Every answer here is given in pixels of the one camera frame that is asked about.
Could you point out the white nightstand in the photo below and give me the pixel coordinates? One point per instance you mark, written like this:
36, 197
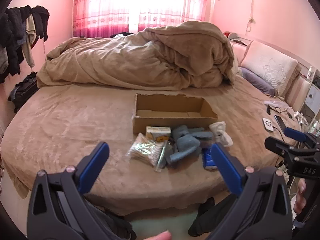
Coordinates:
311, 97

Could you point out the black smartphone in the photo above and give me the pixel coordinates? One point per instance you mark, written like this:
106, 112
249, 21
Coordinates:
280, 123

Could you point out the pink curtain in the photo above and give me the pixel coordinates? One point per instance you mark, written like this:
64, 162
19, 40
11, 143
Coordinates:
100, 10

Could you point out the clear bag of cotton swabs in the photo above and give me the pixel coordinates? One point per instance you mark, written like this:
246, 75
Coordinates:
145, 150

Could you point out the black slipper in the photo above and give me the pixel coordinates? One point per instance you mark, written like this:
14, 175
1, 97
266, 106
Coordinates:
202, 220

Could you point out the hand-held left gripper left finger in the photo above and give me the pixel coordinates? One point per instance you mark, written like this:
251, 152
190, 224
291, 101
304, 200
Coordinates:
92, 166

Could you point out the clear plastic wrapper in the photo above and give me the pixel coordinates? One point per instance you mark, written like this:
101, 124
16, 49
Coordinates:
272, 102

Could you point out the person's left hand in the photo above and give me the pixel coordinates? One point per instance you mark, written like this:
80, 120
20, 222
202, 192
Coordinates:
161, 237

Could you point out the hanging black jacket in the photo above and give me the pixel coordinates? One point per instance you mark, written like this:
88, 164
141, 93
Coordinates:
40, 20

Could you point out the black bag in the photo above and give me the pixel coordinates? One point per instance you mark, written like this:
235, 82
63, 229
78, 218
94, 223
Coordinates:
23, 91

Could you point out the white yellow tissue pack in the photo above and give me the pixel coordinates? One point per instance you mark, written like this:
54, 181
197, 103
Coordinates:
157, 130

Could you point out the white embroidered pillow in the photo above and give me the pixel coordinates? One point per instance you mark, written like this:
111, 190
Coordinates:
270, 67

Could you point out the person's right hand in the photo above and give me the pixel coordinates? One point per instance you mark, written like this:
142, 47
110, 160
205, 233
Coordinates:
300, 197

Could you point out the purple pillow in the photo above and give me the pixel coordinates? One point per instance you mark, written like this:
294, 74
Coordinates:
255, 80

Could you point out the white sock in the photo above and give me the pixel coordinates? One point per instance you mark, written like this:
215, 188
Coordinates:
220, 132

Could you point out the cardboard box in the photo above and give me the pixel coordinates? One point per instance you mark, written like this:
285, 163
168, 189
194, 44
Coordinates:
150, 123

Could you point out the red object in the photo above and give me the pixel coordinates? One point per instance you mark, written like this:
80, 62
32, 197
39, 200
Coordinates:
226, 34

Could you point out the glass bedside shelf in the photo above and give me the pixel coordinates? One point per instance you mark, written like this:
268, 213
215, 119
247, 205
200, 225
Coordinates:
237, 38

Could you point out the blue packet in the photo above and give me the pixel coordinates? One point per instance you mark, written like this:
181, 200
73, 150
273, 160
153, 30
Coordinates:
208, 160

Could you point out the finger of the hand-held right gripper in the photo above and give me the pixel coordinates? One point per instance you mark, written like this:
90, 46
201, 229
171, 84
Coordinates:
276, 143
296, 134

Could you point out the beige comforter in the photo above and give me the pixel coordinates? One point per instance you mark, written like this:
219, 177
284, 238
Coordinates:
125, 60

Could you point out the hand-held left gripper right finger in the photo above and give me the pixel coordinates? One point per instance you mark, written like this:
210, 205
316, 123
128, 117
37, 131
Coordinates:
227, 170

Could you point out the pink headboard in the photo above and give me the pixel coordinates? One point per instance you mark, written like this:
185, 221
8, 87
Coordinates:
300, 87

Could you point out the bed with beige sheet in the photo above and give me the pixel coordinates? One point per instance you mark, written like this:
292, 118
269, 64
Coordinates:
75, 120

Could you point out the white charger pad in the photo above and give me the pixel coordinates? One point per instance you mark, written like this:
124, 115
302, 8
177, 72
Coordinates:
268, 125

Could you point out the small bottle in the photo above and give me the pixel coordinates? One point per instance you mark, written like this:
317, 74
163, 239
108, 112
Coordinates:
310, 72

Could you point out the hanging dark coat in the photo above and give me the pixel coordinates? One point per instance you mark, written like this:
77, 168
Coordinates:
11, 42

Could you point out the hanging beige shirt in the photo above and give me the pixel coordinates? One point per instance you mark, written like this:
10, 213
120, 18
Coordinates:
29, 37

